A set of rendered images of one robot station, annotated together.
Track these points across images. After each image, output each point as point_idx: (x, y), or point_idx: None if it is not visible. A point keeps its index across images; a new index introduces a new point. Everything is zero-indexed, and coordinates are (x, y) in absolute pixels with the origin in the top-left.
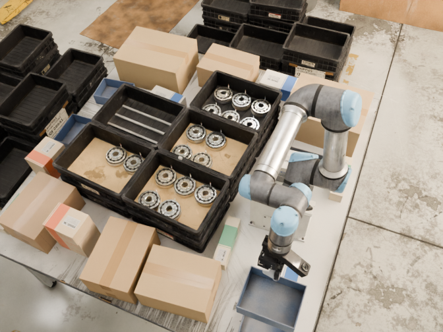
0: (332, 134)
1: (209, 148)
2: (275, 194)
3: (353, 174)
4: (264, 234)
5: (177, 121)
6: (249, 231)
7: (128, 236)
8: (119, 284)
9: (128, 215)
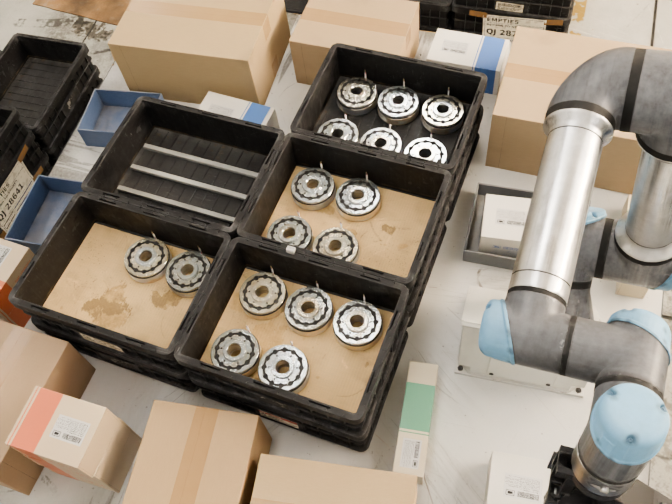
0: (669, 165)
1: (348, 217)
2: (584, 348)
3: None
4: (491, 390)
5: (270, 167)
6: (459, 388)
7: (201, 442)
8: None
9: (193, 385)
